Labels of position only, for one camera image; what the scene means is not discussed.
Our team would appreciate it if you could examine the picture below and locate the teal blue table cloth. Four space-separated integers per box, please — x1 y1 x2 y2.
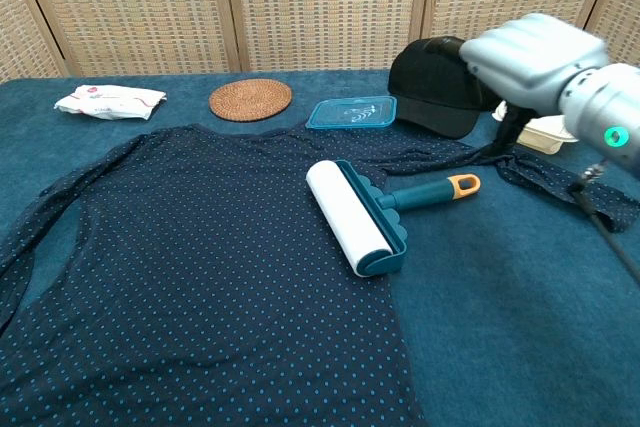
0 69 640 427

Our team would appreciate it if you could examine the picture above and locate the cream rectangular food container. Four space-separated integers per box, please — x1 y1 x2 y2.
492 101 580 155

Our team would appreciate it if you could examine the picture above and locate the blue plastic container lid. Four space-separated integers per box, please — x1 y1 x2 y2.
304 95 399 131

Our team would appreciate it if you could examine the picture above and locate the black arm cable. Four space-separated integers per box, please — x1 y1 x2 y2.
567 159 640 284

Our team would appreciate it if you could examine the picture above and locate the bamboo folding screen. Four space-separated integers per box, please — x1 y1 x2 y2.
0 0 640 84

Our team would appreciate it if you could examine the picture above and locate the black baseball cap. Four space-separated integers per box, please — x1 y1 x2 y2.
387 36 501 141

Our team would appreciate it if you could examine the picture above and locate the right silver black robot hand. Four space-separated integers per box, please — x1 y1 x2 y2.
424 13 611 159

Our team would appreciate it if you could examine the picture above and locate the white tissue packet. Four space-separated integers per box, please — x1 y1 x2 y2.
53 85 168 122

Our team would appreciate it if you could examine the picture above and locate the round woven rattan coaster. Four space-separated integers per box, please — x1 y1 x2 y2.
208 77 294 123

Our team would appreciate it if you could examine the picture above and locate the navy polka dot shirt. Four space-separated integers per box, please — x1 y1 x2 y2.
0 124 640 427

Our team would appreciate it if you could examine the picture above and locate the lint roller teal handle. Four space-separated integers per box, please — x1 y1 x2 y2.
305 159 481 279

